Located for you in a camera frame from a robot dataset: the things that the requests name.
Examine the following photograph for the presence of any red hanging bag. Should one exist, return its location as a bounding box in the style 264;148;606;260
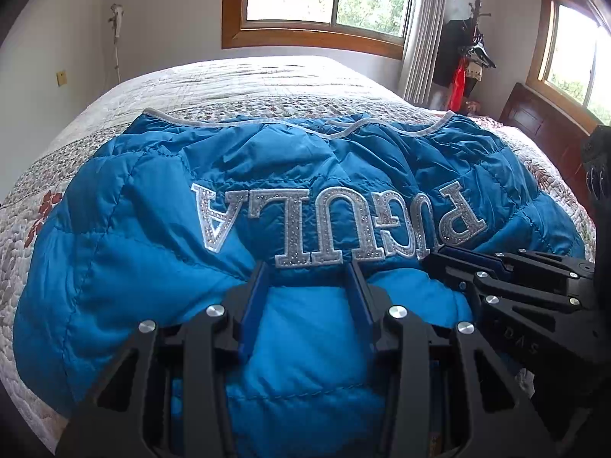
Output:
449;55;467;110

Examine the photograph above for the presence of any dark hanging coat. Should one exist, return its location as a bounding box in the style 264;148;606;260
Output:
432;19;473;89

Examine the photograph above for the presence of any narrow wooden-framed window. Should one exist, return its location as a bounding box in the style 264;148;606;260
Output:
525;0;611;127

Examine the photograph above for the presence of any white wall-mounted handset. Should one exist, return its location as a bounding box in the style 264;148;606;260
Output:
107;4;126;39

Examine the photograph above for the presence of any wooden coat rack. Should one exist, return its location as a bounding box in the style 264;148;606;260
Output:
465;0;488;58

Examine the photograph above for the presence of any blue puffer jacket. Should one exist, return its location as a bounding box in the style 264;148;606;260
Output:
13;107;588;458

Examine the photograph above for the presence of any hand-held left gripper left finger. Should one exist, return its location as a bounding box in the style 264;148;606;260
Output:
57;260;270;458

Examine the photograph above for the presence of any white pleated curtain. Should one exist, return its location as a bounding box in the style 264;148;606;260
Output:
398;0;449;106

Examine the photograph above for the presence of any floral quilted bedspread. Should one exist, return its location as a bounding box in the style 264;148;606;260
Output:
0;55;597;454

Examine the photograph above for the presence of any black clothes hanger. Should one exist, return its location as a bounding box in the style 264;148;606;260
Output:
458;33;497;70

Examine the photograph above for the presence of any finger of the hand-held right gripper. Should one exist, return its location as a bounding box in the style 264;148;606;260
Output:
421;251;582;314
436;244;597;274

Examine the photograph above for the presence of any dark wooden headboard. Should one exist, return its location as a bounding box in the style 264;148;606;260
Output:
499;82;602;220

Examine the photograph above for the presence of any pink floral blanket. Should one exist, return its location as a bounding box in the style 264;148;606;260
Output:
472;113;550;163

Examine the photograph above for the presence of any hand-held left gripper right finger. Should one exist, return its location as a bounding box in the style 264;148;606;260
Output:
341;260;557;458

